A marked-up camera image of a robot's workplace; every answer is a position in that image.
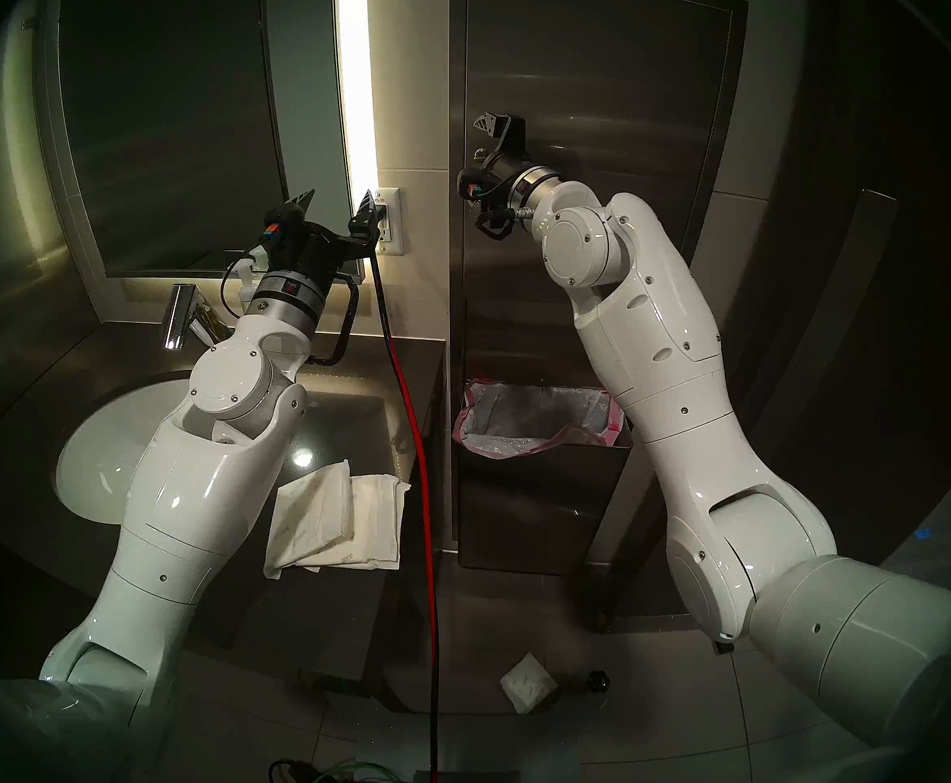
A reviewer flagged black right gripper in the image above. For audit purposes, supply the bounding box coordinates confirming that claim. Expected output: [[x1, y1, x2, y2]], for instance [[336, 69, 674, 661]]
[[474, 114, 543, 207]]

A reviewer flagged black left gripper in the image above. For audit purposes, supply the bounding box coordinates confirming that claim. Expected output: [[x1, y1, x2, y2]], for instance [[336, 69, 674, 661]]
[[268, 188, 380, 290]]

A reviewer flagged stainless towel dispenser door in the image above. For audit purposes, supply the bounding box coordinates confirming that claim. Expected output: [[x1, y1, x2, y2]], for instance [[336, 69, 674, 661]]
[[466, 0, 733, 366]]

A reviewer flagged stainless dispenser cabinet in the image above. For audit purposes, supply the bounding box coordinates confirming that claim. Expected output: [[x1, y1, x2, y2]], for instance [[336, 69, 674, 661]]
[[449, 0, 750, 578]]

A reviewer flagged vertical light strip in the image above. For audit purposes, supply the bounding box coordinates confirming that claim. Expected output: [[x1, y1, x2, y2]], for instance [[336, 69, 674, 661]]
[[335, 0, 380, 195]]

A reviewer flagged chrome faucet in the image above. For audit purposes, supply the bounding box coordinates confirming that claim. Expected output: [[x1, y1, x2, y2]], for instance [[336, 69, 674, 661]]
[[161, 284, 232, 352]]

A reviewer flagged pink trash bag liner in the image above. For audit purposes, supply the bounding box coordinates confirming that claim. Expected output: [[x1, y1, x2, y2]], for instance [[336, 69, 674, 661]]
[[453, 379, 625, 461]]

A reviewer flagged white sink basin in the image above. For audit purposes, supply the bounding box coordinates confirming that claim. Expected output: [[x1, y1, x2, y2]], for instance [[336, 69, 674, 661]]
[[54, 379, 199, 525]]

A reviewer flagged stainless trash bin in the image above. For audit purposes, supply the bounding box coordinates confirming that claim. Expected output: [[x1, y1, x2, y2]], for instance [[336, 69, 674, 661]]
[[455, 402, 633, 577]]

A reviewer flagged folded white paper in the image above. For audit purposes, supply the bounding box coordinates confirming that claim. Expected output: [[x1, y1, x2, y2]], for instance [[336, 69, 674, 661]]
[[500, 653, 560, 715]]

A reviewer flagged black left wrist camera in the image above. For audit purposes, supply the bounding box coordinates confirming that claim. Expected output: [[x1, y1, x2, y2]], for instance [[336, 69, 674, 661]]
[[259, 205, 307, 248]]

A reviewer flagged white wall outlet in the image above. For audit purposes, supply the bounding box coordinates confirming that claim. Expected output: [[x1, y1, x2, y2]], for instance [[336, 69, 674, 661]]
[[374, 188, 405, 257]]

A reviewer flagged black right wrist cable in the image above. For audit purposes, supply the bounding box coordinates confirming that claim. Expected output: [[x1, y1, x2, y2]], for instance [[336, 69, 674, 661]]
[[475, 205, 519, 241]]

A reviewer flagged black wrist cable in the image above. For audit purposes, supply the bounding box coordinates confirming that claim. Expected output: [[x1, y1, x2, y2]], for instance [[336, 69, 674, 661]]
[[308, 276, 360, 368], [475, 205, 519, 241]]

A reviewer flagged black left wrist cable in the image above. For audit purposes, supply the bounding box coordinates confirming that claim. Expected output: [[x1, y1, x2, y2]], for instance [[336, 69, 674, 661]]
[[308, 276, 360, 368]]

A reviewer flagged wall mirror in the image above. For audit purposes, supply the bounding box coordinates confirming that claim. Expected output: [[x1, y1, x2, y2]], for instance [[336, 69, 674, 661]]
[[58, 0, 297, 278]]

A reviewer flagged red and black power cable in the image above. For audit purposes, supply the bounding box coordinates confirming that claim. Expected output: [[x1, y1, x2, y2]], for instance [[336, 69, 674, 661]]
[[365, 206, 441, 783]]

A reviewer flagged green cable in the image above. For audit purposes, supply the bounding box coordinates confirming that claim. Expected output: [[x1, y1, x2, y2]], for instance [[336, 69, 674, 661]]
[[312, 759, 411, 783]]

